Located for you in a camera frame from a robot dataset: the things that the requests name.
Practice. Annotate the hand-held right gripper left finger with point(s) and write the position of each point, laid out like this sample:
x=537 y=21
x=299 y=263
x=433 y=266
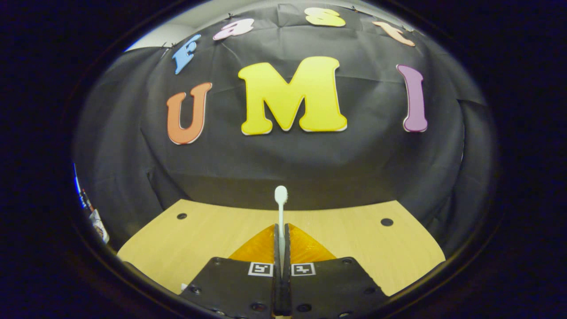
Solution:
x=230 y=288

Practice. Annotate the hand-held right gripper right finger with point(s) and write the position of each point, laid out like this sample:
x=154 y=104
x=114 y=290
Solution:
x=332 y=288

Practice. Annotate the pale green toothbrush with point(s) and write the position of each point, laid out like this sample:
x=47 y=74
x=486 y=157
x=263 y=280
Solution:
x=281 y=195

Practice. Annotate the white printed sheet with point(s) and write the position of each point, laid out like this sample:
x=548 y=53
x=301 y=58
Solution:
x=98 y=226

